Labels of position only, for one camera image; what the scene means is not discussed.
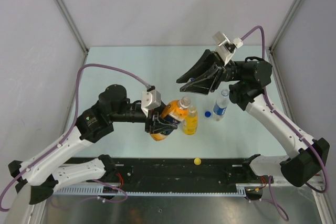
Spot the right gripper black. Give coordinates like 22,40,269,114
177,49,246,95

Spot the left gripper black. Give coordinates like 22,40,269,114
110,100,177,134

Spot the orange juice bottle white cap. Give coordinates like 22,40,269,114
151,96,191,141

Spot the yellow juice bottle yellow cap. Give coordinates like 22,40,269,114
183,105,198,135

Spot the clear water bottle blue label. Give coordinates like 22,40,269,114
213,89,230,121

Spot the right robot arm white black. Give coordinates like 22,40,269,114
176,49,330,187

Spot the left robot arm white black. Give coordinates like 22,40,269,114
8,84,177,205

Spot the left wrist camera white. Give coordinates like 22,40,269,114
141,89,161,116

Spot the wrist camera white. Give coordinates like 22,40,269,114
141,89,161,116
213,31,243,66

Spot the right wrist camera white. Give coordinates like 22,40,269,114
213,31,243,66

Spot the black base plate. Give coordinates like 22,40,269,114
85,156,275,193

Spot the grey slotted cable duct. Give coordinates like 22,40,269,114
52,183,250,197

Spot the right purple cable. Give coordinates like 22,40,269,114
240,25,330,221

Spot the right aluminium corner post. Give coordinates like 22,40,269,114
269,0,305,52

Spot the aluminium corner post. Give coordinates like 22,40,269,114
54,0,89,54
269,0,305,52

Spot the left aluminium corner post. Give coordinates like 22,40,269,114
54,0,89,54

